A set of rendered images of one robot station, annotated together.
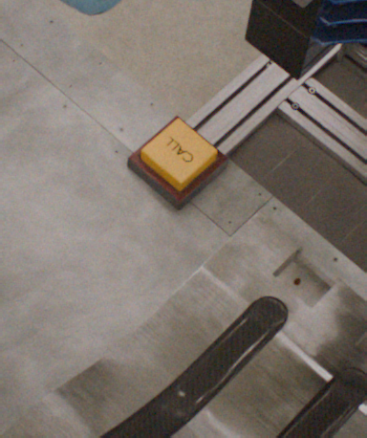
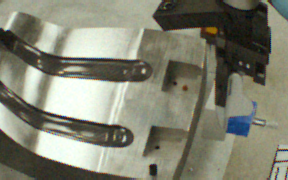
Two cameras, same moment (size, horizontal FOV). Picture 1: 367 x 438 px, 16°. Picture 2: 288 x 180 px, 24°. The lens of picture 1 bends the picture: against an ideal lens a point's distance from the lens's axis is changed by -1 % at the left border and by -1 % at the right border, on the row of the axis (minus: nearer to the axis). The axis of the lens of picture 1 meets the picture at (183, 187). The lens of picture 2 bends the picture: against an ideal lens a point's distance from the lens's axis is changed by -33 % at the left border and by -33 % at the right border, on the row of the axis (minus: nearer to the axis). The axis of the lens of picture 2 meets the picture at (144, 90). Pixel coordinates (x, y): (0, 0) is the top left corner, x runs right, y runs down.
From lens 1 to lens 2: 0.95 m
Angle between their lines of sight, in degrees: 40
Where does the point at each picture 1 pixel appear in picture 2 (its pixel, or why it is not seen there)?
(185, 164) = not seen: hidden behind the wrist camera
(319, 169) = not seen: outside the picture
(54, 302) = (92, 22)
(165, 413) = (42, 62)
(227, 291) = (136, 45)
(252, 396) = (72, 92)
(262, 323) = (127, 74)
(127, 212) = not seen: hidden behind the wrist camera
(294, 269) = (193, 83)
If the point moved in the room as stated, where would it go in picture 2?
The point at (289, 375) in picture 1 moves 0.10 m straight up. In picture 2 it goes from (98, 103) to (97, 43)
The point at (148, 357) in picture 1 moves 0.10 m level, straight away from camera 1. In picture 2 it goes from (67, 40) to (130, 16)
